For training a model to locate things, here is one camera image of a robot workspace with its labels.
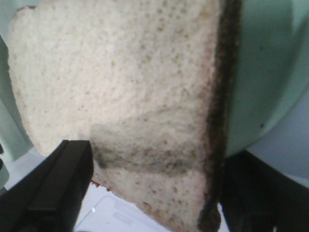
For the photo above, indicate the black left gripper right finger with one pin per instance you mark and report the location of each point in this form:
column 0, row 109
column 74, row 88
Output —
column 258, row 198

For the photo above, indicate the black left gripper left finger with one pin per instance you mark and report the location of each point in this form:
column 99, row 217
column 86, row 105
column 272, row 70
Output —
column 49, row 198

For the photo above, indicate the bread slice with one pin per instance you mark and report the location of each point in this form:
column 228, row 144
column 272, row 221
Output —
column 146, row 82

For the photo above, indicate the mint green round plate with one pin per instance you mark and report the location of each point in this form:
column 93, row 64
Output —
column 264, row 85

